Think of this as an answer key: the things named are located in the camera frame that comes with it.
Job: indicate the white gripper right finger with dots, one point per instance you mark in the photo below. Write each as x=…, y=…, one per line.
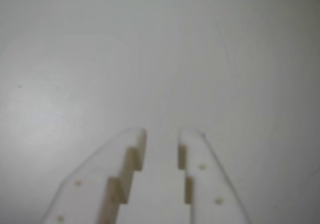
x=207, y=191

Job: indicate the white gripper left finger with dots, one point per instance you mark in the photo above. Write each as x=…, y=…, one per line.
x=87, y=189

